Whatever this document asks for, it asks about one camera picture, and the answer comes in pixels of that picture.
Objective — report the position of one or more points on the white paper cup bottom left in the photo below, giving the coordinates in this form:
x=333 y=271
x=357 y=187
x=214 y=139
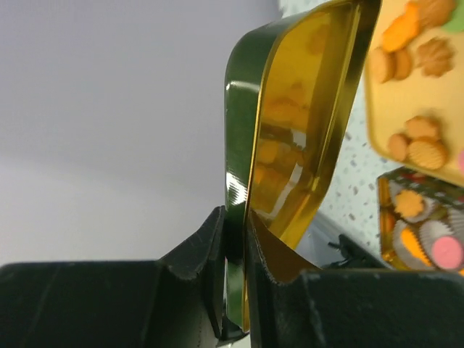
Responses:
x=401 y=252

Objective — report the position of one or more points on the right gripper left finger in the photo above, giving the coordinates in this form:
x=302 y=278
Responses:
x=175 y=301

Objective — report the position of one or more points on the gold tin lid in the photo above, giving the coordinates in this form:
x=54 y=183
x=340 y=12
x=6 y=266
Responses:
x=289 y=90

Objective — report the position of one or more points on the green gold cookie tin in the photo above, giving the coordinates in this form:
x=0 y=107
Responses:
x=449 y=207

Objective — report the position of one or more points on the yellow plastic tray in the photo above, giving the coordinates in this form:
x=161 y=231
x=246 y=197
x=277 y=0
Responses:
x=390 y=104

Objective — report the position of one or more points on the white paper cup centre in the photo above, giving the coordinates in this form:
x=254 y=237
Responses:
x=432 y=230

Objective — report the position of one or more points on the orange flower cookie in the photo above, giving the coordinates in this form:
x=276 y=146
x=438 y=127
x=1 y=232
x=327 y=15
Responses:
x=408 y=203

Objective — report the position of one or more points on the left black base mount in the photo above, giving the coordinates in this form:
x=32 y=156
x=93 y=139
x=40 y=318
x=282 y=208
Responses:
x=353 y=256

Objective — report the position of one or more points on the pink round cookie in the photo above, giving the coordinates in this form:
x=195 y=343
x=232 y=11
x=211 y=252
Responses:
x=460 y=160
x=447 y=252

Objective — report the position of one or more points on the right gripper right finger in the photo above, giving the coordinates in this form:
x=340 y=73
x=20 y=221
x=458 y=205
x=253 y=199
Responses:
x=294 y=304

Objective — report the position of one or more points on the green round cookie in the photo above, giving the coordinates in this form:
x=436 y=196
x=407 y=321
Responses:
x=456 y=23

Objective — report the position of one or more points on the white paper cup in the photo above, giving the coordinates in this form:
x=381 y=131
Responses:
x=430 y=205
x=401 y=252
x=432 y=230

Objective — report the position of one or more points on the white paper cup top left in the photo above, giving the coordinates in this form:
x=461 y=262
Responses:
x=430 y=205

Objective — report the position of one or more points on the orange fish cookie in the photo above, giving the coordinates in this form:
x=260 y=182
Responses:
x=412 y=245

